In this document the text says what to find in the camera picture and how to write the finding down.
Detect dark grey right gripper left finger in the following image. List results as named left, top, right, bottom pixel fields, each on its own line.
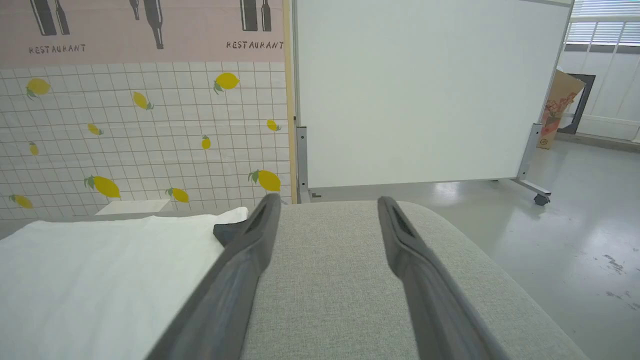
left=145, top=193, right=282, bottom=360

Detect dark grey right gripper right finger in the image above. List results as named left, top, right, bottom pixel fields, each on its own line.
left=377, top=195, right=512, bottom=360

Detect black and white garment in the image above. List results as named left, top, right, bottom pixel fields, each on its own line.
left=0, top=206, right=251, bottom=360

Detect grey fabric sofa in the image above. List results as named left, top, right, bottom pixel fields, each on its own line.
left=0, top=200, right=592, bottom=360

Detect lemon print backdrop panel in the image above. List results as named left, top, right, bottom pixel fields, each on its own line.
left=0, top=0, right=294, bottom=221

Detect white rolling partition board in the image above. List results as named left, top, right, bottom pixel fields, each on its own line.
left=291, top=0, right=575, bottom=207

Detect brown cardboard box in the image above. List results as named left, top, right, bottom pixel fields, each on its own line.
left=536, top=68, right=587, bottom=150

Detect white window blinds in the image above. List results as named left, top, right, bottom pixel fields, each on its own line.
left=565, top=0, right=640, bottom=47

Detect dark grey frame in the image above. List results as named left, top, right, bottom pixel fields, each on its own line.
left=556, top=73, right=597, bottom=136

